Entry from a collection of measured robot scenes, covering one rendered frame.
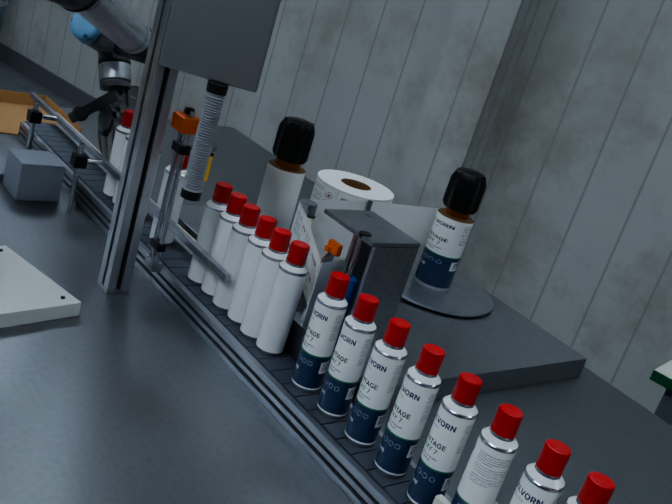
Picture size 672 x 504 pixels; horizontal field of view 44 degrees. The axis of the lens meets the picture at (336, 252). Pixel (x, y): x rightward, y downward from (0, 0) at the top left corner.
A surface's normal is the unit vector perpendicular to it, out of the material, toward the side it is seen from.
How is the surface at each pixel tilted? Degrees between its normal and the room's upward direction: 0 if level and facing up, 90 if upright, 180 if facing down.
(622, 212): 90
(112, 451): 0
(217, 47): 90
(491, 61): 90
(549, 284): 90
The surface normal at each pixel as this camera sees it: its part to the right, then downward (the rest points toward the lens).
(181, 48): 0.04, 0.36
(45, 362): 0.29, -0.90
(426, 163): -0.63, 0.08
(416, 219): 0.49, 0.44
